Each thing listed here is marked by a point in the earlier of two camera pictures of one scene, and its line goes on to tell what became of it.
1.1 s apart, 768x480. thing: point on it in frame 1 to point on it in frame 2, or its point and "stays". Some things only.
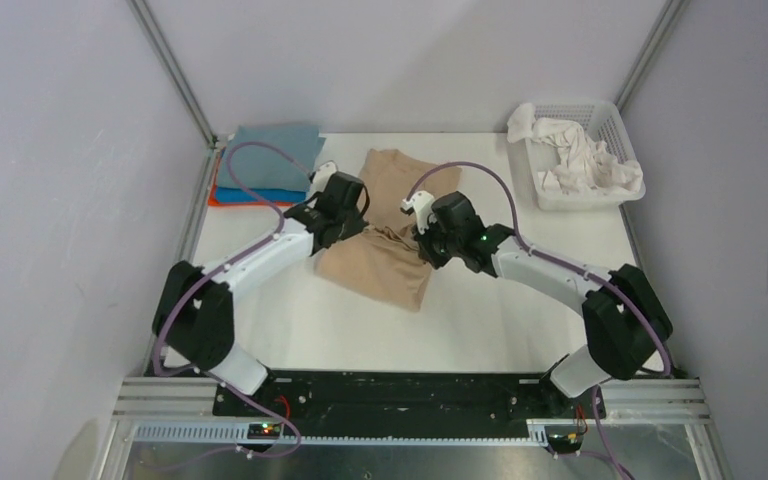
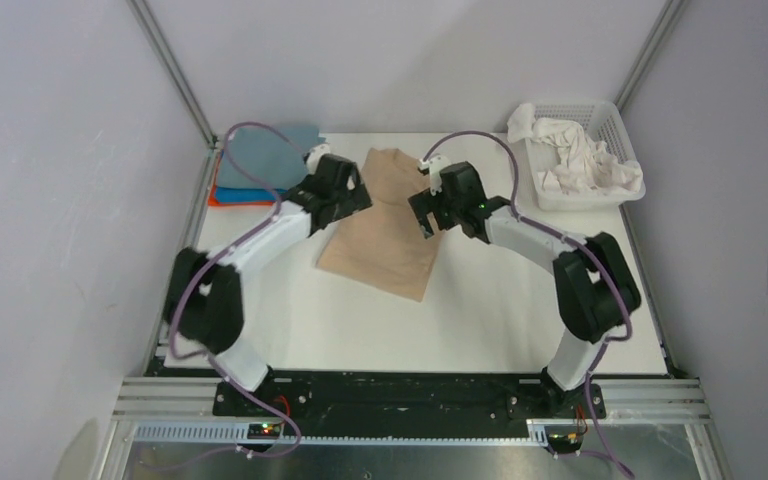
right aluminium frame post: (670, 16) stays
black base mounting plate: (528, 397) stays
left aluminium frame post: (161, 47) stays
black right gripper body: (439, 246) to (451, 209)
